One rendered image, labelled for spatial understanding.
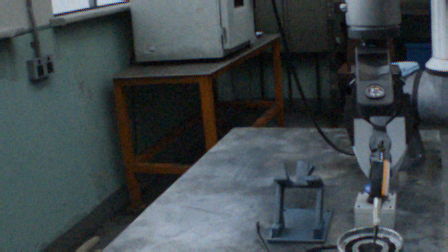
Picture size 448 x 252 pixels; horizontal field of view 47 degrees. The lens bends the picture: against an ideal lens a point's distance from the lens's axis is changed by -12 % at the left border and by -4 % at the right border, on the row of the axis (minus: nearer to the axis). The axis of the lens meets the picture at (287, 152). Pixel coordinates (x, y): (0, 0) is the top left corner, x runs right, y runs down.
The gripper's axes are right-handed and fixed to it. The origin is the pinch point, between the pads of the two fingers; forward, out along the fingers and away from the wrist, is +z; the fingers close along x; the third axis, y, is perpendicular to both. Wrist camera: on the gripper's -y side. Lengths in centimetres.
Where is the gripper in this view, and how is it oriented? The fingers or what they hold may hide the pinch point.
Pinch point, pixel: (380, 170)
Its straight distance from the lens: 78.7
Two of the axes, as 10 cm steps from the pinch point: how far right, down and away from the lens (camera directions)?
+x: -9.9, 0.4, 1.3
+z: 0.8, 9.4, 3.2
